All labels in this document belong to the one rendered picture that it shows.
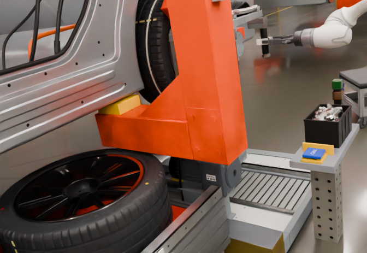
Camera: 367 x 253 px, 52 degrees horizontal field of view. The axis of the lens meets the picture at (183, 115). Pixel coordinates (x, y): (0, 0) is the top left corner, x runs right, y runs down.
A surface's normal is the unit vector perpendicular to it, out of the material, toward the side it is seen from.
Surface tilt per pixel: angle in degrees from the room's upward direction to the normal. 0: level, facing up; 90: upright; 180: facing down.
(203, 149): 90
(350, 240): 0
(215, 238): 90
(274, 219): 0
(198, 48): 90
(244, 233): 0
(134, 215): 90
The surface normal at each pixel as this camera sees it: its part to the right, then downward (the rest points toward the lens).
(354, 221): -0.16, -0.93
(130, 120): -0.57, 0.35
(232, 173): 0.81, 0.06
